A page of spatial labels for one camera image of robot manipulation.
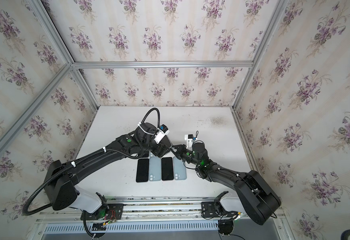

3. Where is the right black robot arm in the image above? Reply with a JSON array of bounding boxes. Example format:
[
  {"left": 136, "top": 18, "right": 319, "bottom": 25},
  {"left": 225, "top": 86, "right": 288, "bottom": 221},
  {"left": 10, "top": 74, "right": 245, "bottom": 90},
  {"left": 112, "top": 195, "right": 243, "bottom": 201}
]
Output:
[{"left": 171, "top": 141, "right": 282, "bottom": 225}]

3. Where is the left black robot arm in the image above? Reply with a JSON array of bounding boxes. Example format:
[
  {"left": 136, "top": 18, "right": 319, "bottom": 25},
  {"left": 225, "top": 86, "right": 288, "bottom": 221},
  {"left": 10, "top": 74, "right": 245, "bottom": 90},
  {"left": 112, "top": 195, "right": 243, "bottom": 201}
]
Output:
[{"left": 43, "top": 123, "right": 172, "bottom": 211}]

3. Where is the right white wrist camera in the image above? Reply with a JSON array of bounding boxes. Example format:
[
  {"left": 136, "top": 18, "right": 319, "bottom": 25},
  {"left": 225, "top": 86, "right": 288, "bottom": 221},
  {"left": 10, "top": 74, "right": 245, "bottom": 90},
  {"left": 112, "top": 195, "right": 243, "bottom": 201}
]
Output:
[{"left": 185, "top": 134, "right": 198, "bottom": 150}]

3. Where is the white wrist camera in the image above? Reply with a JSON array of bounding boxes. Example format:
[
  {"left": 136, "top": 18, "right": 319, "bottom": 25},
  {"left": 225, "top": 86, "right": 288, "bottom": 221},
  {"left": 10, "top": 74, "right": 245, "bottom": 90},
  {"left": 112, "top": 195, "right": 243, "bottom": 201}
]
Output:
[
  {"left": 153, "top": 125, "right": 169, "bottom": 144},
  {"left": 185, "top": 134, "right": 198, "bottom": 150}
]

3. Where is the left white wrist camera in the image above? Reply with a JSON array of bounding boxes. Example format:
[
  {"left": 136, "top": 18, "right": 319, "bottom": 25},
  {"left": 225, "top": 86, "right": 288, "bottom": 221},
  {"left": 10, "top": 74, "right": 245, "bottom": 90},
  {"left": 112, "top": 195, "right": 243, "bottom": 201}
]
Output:
[{"left": 153, "top": 125, "right": 169, "bottom": 144}]

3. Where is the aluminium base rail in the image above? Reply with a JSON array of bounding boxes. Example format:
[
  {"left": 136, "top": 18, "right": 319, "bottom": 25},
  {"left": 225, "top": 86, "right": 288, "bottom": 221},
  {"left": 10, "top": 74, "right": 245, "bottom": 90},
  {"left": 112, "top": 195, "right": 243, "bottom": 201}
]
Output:
[{"left": 33, "top": 194, "right": 287, "bottom": 224}]

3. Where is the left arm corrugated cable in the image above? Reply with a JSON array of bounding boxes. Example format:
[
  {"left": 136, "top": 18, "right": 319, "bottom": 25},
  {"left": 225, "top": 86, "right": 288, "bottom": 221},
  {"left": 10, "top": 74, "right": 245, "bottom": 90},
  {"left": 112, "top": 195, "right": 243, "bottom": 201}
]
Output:
[{"left": 21, "top": 107, "right": 161, "bottom": 217}]

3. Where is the aluminium cage frame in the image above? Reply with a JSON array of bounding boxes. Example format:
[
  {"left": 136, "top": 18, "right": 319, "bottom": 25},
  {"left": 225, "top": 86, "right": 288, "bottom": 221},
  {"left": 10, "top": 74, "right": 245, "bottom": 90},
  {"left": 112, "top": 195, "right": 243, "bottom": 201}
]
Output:
[{"left": 0, "top": 1, "right": 288, "bottom": 156}]

